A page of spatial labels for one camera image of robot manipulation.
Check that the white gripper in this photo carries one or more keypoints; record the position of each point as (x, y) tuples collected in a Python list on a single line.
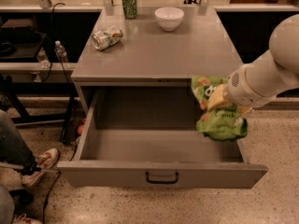
[(239, 89)]

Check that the green rice chip bag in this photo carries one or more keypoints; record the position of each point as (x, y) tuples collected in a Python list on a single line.
[(222, 123)]

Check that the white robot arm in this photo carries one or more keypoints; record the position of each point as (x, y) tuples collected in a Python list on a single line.
[(258, 83)]

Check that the open grey top drawer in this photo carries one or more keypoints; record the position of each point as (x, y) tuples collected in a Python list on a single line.
[(133, 130)]

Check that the white ceramic bowl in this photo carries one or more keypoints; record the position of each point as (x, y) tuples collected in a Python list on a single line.
[(169, 18)]

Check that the grey metal cabinet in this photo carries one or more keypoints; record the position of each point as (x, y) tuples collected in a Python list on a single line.
[(149, 56)]

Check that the silver can lying sideways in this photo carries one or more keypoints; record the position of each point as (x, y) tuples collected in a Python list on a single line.
[(106, 38)]

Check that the upright green soda can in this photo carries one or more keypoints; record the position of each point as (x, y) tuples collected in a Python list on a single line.
[(129, 8)]

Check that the clear plastic water bottle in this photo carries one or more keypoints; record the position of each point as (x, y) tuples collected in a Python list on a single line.
[(61, 53)]

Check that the white and red sneaker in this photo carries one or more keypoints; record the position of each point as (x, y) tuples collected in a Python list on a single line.
[(44, 161)]

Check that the black side table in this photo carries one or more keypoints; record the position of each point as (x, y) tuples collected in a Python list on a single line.
[(20, 40)]

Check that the person leg in jeans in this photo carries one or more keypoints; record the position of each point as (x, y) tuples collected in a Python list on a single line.
[(13, 149)]

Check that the black drawer handle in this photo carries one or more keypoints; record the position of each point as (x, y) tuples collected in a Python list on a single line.
[(156, 179)]

